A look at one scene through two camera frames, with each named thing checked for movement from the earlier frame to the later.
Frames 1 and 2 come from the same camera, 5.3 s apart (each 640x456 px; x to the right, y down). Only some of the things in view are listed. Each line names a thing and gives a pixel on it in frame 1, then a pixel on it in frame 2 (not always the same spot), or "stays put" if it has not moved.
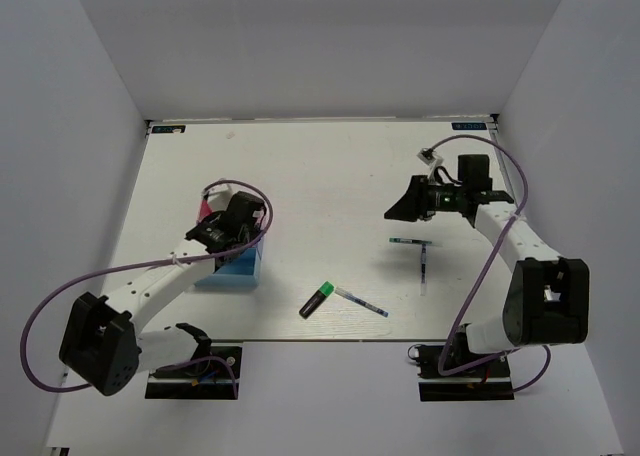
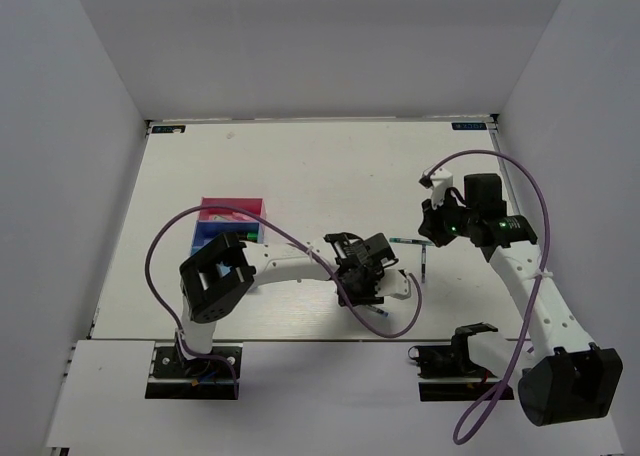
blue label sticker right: x=468 y=125 stays put
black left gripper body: x=251 y=235 to x=368 y=269
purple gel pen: x=423 y=270 stays put
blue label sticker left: x=168 y=129 stays put
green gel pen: x=408 y=240 stays put
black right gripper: x=415 y=203 to x=430 y=224
